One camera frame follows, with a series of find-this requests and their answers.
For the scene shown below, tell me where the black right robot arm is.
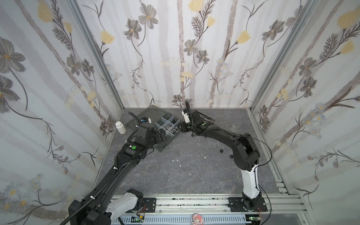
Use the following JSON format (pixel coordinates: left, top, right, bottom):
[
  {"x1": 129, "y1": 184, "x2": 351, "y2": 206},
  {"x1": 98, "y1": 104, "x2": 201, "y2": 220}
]
[{"x1": 180, "y1": 100, "x2": 268, "y2": 212}]

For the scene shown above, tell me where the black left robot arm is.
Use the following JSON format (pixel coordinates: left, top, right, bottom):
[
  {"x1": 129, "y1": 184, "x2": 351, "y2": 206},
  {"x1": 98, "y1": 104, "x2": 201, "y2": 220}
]
[{"x1": 61, "y1": 112, "x2": 167, "y2": 225}]

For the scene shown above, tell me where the green compartment organizer box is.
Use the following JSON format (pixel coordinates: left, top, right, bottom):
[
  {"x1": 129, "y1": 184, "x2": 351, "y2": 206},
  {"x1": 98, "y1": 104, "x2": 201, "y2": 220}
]
[{"x1": 136, "y1": 105, "x2": 180, "y2": 152}]

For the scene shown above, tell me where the white plastic bottle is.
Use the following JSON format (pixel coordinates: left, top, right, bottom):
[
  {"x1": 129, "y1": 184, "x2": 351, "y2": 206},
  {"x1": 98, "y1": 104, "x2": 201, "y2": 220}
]
[{"x1": 115, "y1": 121, "x2": 127, "y2": 135}]

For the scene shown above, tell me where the pink figurine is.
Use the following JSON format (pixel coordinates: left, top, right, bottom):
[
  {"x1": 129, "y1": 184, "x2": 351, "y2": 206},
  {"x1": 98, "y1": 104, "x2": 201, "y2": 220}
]
[{"x1": 191, "y1": 213, "x2": 204, "y2": 225}]

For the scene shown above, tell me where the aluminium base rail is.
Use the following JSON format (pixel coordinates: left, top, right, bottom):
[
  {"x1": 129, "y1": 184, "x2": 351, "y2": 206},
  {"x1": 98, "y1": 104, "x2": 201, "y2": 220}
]
[{"x1": 109, "y1": 194, "x2": 313, "y2": 225}]

